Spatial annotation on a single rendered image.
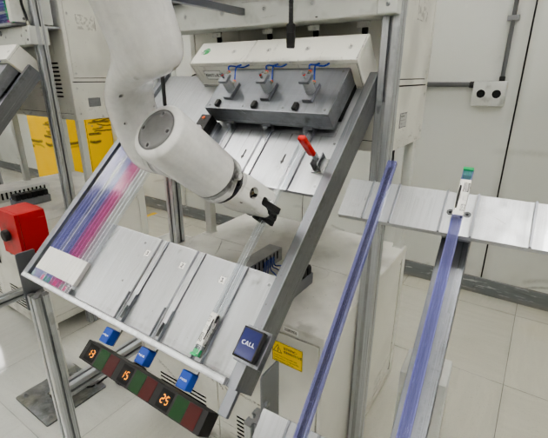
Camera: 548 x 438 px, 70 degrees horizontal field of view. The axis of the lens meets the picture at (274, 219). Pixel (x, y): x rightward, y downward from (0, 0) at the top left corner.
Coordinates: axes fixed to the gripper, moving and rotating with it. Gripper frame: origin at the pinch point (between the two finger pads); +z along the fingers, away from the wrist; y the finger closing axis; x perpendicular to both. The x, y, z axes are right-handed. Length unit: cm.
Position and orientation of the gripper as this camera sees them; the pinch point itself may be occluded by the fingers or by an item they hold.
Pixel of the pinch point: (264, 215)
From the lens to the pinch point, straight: 78.2
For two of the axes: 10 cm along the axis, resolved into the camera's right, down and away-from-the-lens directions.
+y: -8.3, -1.9, 5.3
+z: 4.4, 3.5, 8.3
